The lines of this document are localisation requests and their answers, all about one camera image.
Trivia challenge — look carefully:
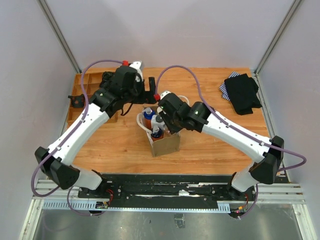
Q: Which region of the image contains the left aluminium frame post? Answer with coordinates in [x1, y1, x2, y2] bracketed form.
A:
[37, 0, 82, 74]

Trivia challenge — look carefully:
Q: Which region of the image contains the beige canvas bag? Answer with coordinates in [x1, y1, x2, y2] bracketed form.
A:
[136, 105, 181, 157]

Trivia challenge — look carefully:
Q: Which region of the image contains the black garment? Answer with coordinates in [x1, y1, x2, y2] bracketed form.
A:
[224, 73, 262, 115]

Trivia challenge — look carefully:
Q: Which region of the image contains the orange bottle blue pump collar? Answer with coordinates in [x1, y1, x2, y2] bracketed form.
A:
[142, 107, 155, 130]

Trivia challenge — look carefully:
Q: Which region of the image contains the white slotted cable duct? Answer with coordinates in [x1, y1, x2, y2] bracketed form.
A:
[42, 200, 231, 214]

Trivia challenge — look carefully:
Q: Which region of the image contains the wooden compartment tray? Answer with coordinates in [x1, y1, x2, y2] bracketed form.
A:
[66, 71, 120, 124]

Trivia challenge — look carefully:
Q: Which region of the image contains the rolled tie orange pattern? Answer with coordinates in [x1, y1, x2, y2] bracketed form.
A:
[68, 94, 85, 108]

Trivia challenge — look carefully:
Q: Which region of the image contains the rolled tie green pattern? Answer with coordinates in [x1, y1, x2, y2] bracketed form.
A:
[101, 71, 115, 84]

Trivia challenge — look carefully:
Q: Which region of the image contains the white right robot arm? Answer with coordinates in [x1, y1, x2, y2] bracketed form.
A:
[154, 91, 284, 200]

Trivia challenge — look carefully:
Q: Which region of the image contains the white bottle grey cap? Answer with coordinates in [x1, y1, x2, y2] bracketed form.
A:
[150, 114, 166, 131]

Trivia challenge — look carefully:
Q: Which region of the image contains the right aluminium frame post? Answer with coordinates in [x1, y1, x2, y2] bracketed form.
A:
[253, 0, 305, 76]

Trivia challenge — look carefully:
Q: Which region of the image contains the blue white striped cloth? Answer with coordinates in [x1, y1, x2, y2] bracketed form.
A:
[219, 71, 240, 101]

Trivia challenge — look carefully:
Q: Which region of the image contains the aluminium frame post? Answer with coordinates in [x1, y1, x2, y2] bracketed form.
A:
[37, 0, 82, 74]
[253, 0, 305, 76]

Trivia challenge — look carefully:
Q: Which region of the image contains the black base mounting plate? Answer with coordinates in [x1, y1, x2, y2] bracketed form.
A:
[77, 173, 256, 208]

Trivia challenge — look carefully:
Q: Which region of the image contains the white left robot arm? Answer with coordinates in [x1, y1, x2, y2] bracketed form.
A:
[35, 61, 155, 198]

